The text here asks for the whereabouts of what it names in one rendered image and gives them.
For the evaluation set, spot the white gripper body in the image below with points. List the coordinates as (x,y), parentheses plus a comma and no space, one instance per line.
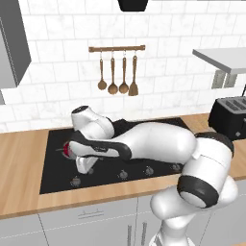
(84,164)

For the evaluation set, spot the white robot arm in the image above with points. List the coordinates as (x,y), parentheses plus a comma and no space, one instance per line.
(160,142)

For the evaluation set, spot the grey hob knob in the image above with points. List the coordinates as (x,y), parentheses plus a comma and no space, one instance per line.
(75,182)
(122,174)
(176,167)
(149,170)

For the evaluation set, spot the black hob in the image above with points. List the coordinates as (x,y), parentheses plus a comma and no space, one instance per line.
(57,166)

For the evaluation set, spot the grey drawer front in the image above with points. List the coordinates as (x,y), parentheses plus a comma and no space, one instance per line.
(64,217)

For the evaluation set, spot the grey cupboard door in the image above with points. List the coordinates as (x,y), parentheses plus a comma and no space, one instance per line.
(150,232)
(89,236)

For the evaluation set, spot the small wooden spoon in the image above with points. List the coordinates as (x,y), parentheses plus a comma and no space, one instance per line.
(102,84)

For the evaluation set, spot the wooden ladle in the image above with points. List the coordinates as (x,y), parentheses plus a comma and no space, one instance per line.
(112,87)

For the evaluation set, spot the large wooden spoon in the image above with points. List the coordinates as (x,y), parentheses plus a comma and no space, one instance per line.
(123,86)

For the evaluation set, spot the wooden spatula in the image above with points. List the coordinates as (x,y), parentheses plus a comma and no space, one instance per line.
(133,89)

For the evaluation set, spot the grey base cupboard run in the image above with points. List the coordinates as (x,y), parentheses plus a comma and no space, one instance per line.
(19,230)
(224,221)

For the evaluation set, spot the black toaster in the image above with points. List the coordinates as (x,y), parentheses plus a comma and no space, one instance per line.
(229,117)

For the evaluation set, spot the black range hood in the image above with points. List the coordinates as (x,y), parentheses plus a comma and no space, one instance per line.
(133,4)

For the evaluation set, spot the wooden utensil rail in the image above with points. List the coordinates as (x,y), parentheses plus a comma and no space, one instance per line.
(117,48)

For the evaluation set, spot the grey wall cupboard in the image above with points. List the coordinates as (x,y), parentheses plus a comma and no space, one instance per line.
(11,48)

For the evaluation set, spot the grey shelf bracket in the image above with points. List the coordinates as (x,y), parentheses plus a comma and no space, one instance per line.
(223,79)

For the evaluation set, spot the grey wall shelf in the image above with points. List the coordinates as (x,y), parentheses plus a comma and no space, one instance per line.
(224,57)

